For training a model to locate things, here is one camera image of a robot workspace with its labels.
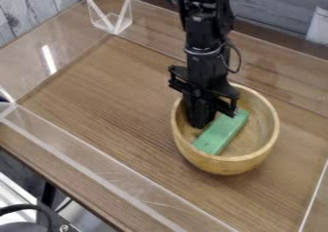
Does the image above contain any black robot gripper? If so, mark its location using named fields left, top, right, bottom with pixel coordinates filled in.
left=167, top=47, right=239, bottom=129

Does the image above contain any green rectangular block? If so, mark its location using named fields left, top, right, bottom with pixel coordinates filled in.
left=192, top=109, right=250, bottom=155

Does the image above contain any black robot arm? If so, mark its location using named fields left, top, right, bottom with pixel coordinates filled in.
left=167, top=0, right=239, bottom=128

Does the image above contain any brown wooden bowl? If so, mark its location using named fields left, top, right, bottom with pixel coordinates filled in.
left=170, top=83, right=281, bottom=175

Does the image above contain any white cylinder container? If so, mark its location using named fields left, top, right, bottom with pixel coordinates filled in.
left=306, top=5, right=328, bottom=46

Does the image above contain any black metal table leg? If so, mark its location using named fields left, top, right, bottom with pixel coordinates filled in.
left=41, top=182, right=56, bottom=208

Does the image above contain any clear acrylic tray wall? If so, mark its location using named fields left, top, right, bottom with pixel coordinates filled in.
left=0, top=0, right=328, bottom=232

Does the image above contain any black cable loop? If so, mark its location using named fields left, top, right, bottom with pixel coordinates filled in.
left=0, top=202, right=56, bottom=232

